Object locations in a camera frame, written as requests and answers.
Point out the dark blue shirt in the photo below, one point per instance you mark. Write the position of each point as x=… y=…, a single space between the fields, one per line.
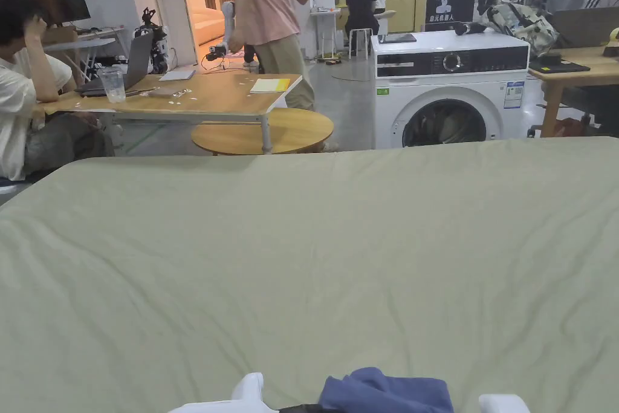
x=387 y=391

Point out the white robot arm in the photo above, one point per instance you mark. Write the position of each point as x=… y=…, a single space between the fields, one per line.
x=226 y=31

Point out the bed with pale green sheet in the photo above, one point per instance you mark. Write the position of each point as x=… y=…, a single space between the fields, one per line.
x=309 y=258

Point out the white washing machine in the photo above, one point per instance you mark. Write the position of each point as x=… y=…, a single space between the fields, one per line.
x=449 y=89

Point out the wooden desk with bag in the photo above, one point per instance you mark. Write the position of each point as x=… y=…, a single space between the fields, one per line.
x=570 y=69

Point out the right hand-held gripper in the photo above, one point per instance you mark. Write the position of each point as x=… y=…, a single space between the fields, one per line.
x=503 y=404

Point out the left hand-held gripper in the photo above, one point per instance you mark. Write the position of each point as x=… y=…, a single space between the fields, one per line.
x=242 y=396

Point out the small black and white robot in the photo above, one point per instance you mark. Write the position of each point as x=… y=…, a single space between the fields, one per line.
x=155 y=43

